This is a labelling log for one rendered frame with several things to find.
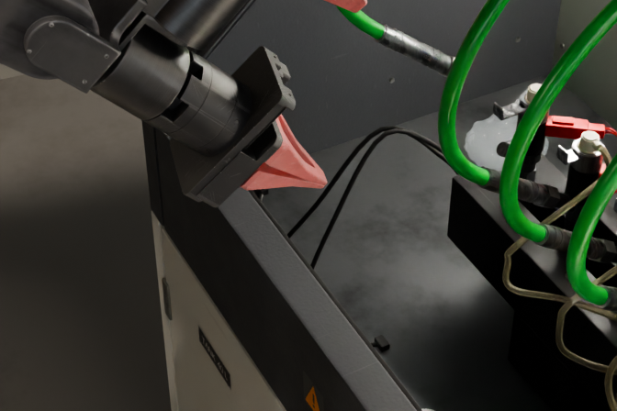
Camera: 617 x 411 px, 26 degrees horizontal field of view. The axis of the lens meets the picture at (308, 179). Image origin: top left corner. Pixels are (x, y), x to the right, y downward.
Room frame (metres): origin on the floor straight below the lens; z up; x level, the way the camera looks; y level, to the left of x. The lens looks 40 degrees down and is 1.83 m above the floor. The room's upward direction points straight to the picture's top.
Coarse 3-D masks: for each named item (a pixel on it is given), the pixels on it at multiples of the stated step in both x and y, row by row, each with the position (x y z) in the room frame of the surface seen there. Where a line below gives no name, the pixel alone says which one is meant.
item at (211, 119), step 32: (192, 64) 0.72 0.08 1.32; (256, 64) 0.76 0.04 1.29; (192, 96) 0.70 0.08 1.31; (224, 96) 0.71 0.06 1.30; (256, 96) 0.73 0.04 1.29; (288, 96) 0.71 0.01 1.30; (160, 128) 0.70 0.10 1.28; (192, 128) 0.70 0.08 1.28; (224, 128) 0.70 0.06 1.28; (256, 128) 0.70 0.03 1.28; (192, 160) 0.72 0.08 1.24; (224, 160) 0.70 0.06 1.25; (192, 192) 0.69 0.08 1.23
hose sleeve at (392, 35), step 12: (384, 24) 1.02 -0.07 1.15; (384, 36) 1.00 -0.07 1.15; (396, 36) 1.01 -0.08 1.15; (408, 36) 1.02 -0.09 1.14; (396, 48) 1.01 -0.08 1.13; (408, 48) 1.01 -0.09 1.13; (420, 48) 1.01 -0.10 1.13; (432, 48) 1.02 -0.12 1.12; (420, 60) 1.01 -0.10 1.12; (432, 60) 1.01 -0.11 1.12; (444, 60) 1.02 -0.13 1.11
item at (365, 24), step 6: (336, 6) 1.00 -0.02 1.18; (342, 12) 1.00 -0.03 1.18; (348, 12) 1.00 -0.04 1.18; (360, 12) 1.00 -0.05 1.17; (348, 18) 1.00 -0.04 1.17; (354, 18) 1.00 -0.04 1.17; (360, 18) 1.00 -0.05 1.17; (366, 18) 1.00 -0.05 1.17; (354, 24) 1.00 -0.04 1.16; (360, 24) 1.00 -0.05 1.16; (366, 24) 1.00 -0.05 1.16; (372, 24) 1.00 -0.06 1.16; (378, 24) 1.01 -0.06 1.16; (366, 30) 1.00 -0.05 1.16; (372, 30) 1.00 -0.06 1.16; (378, 30) 1.00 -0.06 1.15; (372, 36) 1.00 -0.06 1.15; (378, 36) 1.00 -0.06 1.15
